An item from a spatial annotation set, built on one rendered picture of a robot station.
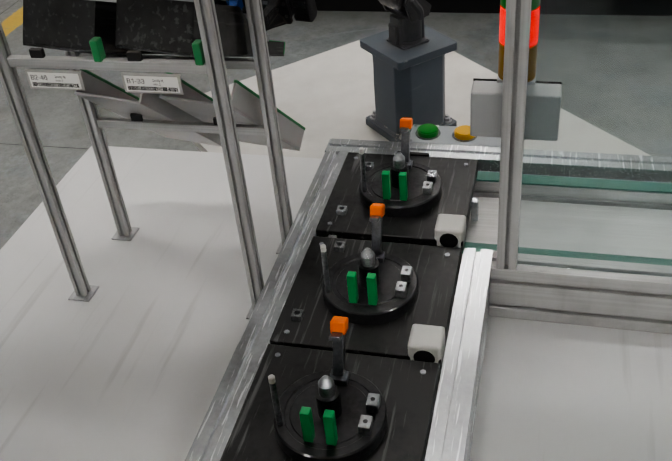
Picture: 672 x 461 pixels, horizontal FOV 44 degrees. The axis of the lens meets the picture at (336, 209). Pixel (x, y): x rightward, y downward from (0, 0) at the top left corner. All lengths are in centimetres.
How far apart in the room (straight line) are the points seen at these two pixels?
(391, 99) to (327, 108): 24
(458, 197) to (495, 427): 41
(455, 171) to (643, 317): 40
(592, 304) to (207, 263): 66
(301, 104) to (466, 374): 100
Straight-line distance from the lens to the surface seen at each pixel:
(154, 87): 119
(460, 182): 146
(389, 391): 110
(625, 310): 134
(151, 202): 171
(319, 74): 209
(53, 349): 144
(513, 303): 134
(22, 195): 355
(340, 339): 104
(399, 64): 166
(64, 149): 379
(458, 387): 113
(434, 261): 129
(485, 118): 118
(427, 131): 160
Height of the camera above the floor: 179
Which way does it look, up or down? 36 degrees down
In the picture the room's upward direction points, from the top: 6 degrees counter-clockwise
